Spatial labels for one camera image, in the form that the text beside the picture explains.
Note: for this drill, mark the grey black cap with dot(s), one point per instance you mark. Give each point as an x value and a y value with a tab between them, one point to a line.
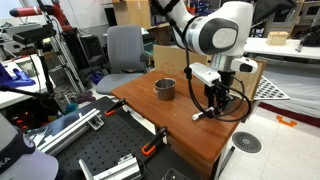
19	157

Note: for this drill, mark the black orange clamp near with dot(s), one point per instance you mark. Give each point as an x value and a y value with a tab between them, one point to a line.
151	146

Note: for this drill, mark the black orange clamp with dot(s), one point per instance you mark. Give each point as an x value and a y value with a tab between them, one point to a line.
113	108
151	146

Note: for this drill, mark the black perforated breadboard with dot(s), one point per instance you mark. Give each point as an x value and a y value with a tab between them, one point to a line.
121	134

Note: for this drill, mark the silver aluminium extrusion rail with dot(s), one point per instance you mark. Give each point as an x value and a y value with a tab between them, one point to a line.
90	120

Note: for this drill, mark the brown cardboard panel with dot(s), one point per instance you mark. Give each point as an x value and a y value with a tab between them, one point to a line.
171	60

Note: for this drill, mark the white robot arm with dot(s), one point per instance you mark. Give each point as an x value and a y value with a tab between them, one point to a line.
223	34

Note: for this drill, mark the white side table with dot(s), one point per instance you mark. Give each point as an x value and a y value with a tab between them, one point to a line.
260	46

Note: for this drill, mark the stainless steel pot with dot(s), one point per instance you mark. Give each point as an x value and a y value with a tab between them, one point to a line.
165	88

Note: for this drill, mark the black orange clamp far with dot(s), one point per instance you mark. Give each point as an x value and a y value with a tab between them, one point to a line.
113	108

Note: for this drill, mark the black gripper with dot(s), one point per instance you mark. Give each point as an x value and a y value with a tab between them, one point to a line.
217	96

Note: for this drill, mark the round floor drain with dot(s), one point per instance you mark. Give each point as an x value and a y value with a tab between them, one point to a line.
246	142

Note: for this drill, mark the small wooden box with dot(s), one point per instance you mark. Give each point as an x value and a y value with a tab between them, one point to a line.
277	38

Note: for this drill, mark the white perforated metal plate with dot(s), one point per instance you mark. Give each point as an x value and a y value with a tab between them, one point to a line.
268	91

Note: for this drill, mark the grey office chair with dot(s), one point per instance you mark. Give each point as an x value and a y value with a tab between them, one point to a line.
126	55

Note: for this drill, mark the black and white marker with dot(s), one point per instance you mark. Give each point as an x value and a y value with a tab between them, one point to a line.
197	116

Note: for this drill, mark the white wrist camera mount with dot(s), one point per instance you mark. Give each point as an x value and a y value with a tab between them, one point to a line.
204	73

